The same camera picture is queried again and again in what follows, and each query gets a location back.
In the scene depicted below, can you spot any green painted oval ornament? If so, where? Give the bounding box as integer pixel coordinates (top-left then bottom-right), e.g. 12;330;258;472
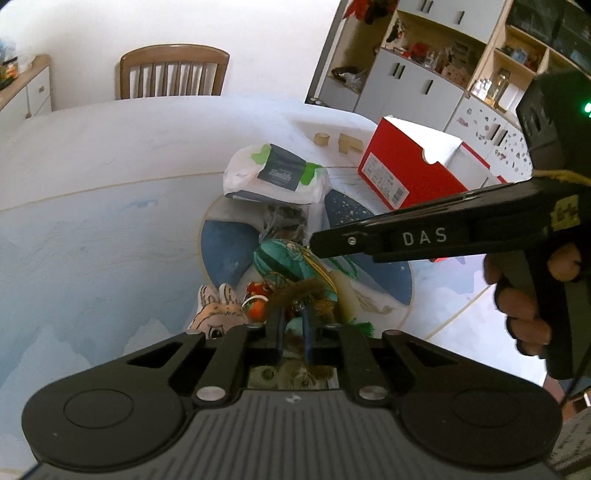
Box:
253;239;361;303

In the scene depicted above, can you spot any white plastic-wrapped dark packet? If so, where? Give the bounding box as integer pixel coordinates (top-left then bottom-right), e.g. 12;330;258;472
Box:
223;143;331;204

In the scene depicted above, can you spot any white sideboard with wooden top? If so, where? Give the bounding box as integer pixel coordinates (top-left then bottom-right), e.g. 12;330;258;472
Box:
0;54;53;124

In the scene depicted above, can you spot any clear plastic bag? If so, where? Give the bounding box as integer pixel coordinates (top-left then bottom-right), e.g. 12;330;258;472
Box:
262;203;311;243

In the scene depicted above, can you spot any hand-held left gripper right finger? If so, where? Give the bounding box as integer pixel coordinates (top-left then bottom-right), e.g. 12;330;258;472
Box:
301;305;467;409

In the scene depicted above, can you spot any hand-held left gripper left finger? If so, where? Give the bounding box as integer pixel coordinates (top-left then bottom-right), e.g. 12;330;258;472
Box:
122;307;286;408

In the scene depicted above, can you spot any red and white shoe box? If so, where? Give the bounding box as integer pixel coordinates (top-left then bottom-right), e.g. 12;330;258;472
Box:
357;115;509;212

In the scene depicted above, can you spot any cream plush toy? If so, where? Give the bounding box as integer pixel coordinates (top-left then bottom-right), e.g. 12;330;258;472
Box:
187;282;251;340

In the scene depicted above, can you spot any white and wood wall cabinet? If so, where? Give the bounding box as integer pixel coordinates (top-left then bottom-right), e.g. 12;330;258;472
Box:
305;0;591;185

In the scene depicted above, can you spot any person's right hand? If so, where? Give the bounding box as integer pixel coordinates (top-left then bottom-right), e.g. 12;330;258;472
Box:
483;242;584;357

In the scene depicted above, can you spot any brown furry scrunchie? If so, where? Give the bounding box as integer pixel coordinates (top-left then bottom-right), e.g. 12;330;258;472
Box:
270;279;325;315

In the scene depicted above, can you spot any blue and white printed tablecloth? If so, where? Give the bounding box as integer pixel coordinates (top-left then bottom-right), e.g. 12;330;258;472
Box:
0;95;548;468

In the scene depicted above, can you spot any red hanging decoration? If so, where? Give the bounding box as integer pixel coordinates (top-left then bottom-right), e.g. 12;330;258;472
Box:
347;0;391;24

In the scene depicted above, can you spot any wooden slat-back chair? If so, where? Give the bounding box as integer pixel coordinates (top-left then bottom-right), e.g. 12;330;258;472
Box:
119;43;230;100

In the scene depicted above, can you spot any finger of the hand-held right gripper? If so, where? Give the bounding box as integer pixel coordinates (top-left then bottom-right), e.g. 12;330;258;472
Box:
309;180;540;264

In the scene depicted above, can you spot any small red ornament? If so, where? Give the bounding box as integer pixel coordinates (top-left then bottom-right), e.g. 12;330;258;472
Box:
246;281;272;320

